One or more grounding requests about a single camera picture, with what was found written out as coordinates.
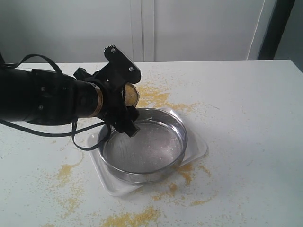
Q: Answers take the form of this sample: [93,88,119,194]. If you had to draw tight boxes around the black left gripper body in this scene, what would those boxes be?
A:
[98,67,126,132]

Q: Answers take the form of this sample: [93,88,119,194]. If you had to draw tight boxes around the stainless steel cup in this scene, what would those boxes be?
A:
[123,83,140,107]

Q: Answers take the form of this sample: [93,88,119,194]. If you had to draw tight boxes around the round stainless steel sieve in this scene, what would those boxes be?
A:
[98,108,188,185]

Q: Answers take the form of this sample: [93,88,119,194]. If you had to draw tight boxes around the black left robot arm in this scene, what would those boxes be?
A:
[0,63,141,136]

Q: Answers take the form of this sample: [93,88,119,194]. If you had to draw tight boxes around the grain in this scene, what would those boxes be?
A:
[125,85,139,106]

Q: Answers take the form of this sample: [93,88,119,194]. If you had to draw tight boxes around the white plastic tray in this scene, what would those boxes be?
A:
[89,107,208,197]

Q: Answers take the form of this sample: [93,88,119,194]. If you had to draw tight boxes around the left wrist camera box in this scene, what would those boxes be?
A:
[104,45,142,90]

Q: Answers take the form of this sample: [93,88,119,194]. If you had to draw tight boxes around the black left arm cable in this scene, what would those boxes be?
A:
[0,53,112,151]

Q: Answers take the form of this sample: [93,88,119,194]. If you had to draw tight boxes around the black vertical post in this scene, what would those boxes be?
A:
[258,0,295,60]

